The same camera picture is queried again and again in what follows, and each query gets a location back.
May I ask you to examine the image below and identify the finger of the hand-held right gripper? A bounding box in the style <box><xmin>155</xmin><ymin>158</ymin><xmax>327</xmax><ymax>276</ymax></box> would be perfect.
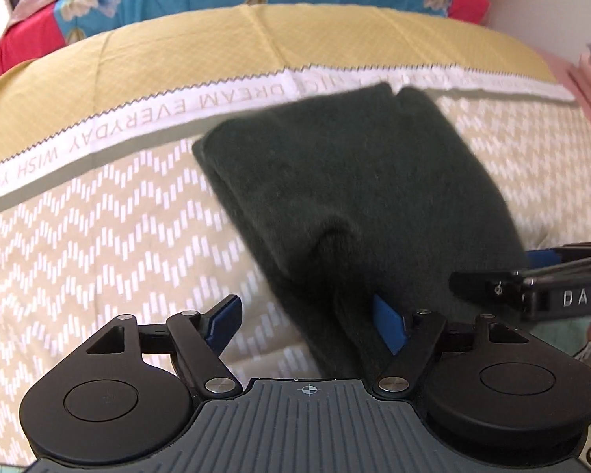
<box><xmin>448</xmin><ymin>268</ymin><xmax>528</xmax><ymax>312</ymax></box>
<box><xmin>525</xmin><ymin>242</ymin><xmax>591</xmax><ymax>271</ymax></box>

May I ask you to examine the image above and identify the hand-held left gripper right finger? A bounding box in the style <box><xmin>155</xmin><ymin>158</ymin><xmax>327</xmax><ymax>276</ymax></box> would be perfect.
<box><xmin>372</xmin><ymin>294</ymin><xmax>530</xmax><ymax>400</ymax></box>

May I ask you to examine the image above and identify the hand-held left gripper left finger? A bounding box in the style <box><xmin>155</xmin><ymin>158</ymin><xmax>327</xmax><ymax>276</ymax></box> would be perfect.
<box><xmin>86</xmin><ymin>294</ymin><xmax>243</xmax><ymax>400</ymax></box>

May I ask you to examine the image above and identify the dark green knit sweater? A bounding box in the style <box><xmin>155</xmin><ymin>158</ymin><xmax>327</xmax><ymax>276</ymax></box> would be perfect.
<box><xmin>192</xmin><ymin>83</ymin><xmax>532</xmax><ymax>381</ymax></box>

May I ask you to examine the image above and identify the green cutting mat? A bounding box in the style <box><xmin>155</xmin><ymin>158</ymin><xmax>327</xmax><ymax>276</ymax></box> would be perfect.
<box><xmin>561</xmin><ymin>313</ymin><xmax>591</xmax><ymax>360</ymax></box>

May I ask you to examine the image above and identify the yellow patterned blanket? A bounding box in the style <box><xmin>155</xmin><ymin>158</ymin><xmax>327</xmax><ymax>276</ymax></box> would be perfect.
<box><xmin>0</xmin><ymin>4</ymin><xmax>591</xmax><ymax>460</ymax></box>

